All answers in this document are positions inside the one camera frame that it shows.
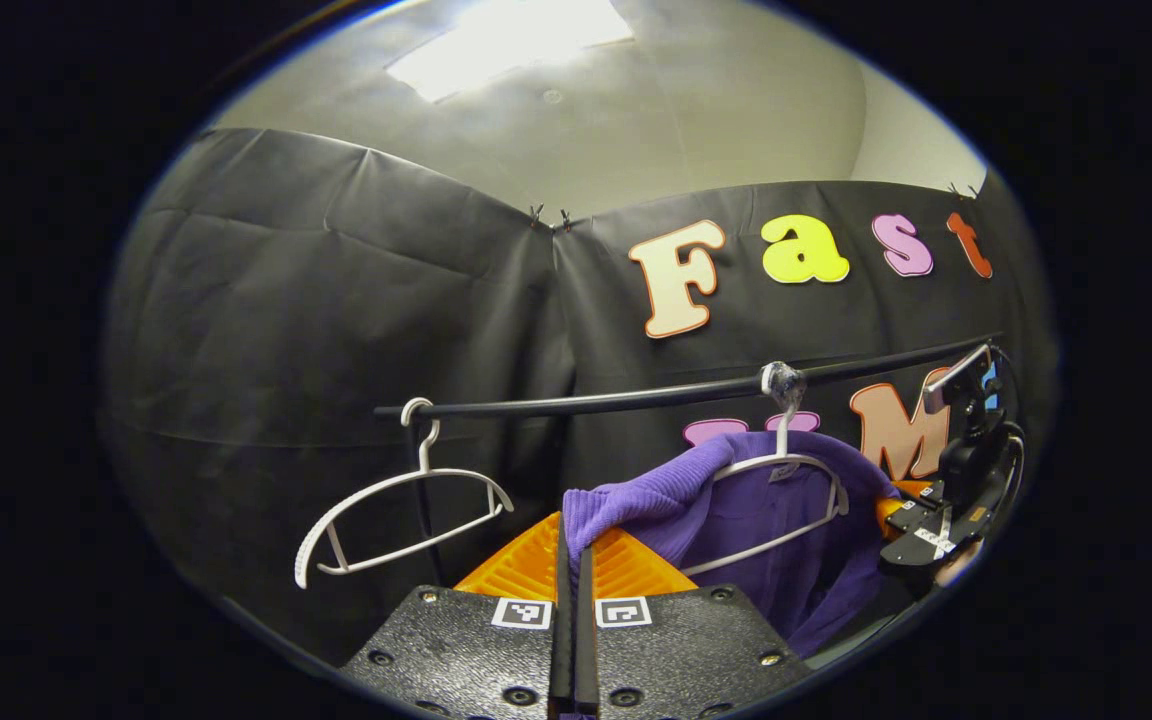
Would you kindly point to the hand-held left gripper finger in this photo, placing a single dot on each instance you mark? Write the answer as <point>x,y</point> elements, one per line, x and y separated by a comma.
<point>562,640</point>
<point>586,650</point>

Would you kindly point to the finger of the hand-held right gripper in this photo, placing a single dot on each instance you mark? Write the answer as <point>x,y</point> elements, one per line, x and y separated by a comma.
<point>921,520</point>

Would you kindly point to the white hanger with taped hook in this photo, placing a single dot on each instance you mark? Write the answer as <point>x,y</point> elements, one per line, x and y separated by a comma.
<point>784,430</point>

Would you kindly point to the purple ribbed shirt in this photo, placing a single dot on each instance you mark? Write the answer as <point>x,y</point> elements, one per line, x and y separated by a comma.
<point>736,500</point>

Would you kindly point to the white plastic hanger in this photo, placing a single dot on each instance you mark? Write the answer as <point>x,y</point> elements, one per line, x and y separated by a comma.
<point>426,450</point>

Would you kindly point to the black clothes rack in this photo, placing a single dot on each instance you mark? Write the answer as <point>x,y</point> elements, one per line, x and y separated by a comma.
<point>636,398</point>

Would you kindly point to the clear tape wrap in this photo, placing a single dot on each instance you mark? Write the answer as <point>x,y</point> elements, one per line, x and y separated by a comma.
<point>784,380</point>

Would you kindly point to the ceiling light panel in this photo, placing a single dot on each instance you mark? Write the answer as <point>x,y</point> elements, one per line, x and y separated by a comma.
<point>506,45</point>

